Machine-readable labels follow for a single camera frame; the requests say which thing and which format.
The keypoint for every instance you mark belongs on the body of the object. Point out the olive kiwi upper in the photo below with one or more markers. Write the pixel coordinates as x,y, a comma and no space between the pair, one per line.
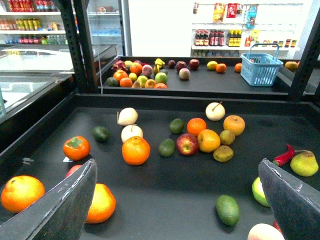
227,137

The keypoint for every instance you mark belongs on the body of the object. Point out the small blue basket far shelf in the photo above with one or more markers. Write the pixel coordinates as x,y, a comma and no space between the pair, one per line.
260,69

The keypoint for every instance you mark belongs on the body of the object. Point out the orange persimmon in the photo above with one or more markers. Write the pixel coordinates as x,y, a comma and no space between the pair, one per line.
76,148

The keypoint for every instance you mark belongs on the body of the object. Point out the orange behind left finger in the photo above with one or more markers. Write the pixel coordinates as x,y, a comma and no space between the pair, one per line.
102,206

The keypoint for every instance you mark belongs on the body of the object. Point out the green apple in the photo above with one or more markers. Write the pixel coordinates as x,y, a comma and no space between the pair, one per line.
258,192

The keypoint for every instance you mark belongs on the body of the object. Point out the green lime lower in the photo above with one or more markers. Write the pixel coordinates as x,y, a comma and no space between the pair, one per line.
167,147

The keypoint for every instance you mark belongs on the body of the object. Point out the yellow orange apple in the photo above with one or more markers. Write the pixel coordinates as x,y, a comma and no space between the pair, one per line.
208,141

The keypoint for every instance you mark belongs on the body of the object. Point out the olive kiwi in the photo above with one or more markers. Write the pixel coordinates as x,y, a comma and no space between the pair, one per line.
227,137
223,154

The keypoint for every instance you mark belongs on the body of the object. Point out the orange near red apple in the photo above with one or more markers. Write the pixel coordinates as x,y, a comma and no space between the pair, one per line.
195,126

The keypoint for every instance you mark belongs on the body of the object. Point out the yellow green pear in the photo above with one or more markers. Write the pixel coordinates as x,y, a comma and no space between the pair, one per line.
304,164

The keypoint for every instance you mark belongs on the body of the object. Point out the olive kiwi lower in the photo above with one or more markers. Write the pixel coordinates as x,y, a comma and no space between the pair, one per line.
223,154

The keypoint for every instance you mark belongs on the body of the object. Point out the white pear left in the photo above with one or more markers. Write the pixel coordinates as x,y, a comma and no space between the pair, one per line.
127,116

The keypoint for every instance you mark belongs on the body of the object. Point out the white apple middle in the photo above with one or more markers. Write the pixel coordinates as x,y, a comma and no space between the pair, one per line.
131,131

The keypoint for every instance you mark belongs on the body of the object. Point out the cream white apple with stem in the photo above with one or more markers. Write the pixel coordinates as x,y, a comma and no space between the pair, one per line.
215,111

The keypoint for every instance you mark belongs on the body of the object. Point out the dark green avocado left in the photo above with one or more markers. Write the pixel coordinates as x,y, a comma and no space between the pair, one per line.
101,134

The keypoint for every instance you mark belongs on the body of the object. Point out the dark green avocado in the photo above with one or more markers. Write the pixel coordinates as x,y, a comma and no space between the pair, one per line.
101,134
228,210

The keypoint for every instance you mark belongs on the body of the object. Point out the red apple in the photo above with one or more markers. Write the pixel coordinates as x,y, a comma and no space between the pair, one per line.
187,144

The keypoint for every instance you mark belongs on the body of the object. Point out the red chili pepper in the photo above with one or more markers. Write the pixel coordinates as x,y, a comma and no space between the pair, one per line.
285,157

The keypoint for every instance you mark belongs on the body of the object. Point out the orange front left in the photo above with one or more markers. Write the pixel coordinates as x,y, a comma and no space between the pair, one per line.
20,192

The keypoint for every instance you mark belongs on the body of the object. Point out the green lime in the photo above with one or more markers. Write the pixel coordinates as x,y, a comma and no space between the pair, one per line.
176,126
167,147

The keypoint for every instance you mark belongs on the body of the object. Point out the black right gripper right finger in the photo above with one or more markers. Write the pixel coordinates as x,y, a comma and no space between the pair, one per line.
294,203

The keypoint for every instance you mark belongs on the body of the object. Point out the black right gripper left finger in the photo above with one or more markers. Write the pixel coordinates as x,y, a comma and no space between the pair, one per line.
60,214

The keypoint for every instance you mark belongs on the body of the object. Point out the peach front right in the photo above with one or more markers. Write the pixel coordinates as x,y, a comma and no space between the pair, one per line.
264,231

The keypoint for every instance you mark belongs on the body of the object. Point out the large orange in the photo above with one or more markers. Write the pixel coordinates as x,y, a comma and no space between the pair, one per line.
135,151

